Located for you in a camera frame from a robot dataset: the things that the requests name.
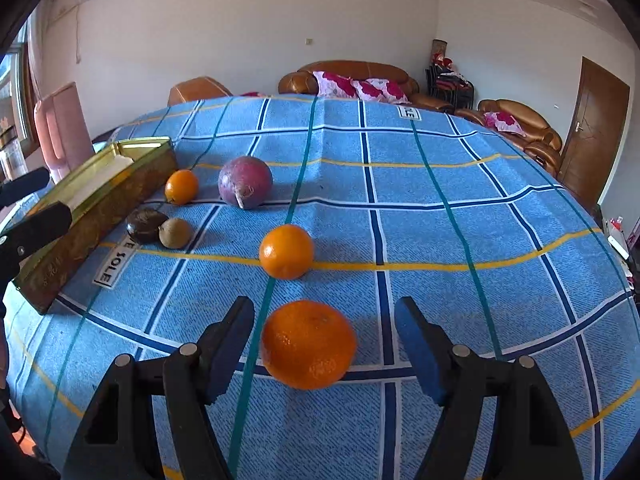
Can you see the blue checked tablecloth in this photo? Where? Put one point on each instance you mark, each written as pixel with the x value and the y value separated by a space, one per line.
pixel 450 210

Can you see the brown wooden door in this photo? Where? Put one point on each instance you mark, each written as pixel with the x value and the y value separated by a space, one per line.
pixel 592 130

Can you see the purple beetroot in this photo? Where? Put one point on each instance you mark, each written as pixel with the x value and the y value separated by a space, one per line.
pixel 245 180

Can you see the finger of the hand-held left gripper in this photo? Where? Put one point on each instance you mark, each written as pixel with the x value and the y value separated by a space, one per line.
pixel 25 182
pixel 35 230

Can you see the red plush toy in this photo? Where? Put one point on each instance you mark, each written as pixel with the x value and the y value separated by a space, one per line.
pixel 444 60

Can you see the pink floral pillow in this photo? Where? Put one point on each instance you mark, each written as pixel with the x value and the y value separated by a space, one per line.
pixel 382 91
pixel 502 122
pixel 337 85

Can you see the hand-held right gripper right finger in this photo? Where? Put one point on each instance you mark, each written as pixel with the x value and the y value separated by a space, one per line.
pixel 425 360

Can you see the pale pink curtain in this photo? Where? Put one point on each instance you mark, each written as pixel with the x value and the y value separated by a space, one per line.
pixel 36 60

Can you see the stacked dark chairs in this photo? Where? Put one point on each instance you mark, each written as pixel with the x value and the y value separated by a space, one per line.
pixel 450 87

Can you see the tall brown vase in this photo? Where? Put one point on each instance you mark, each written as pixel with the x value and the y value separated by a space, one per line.
pixel 439 46

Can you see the brown kiwi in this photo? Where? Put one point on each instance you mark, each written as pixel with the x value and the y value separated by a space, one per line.
pixel 175 233

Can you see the window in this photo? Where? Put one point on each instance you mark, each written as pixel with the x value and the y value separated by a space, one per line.
pixel 12 95

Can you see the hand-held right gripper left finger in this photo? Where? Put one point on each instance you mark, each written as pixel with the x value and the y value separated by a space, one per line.
pixel 225 365

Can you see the brown leather sofa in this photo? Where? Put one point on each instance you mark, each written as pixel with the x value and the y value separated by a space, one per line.
pixel 350 67

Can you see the brown leather armchair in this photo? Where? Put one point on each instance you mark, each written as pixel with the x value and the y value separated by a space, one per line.
pixel 535 135
pixel 197 90

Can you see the gold metal tin box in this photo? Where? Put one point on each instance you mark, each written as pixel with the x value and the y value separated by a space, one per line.
pixel 100 200

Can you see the pink electric kettle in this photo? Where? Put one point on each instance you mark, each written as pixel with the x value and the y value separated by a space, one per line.
pixel 70 125

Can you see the orange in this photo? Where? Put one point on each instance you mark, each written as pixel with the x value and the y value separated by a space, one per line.
pixel 286 252
pixel 181 186
pixel 308 344

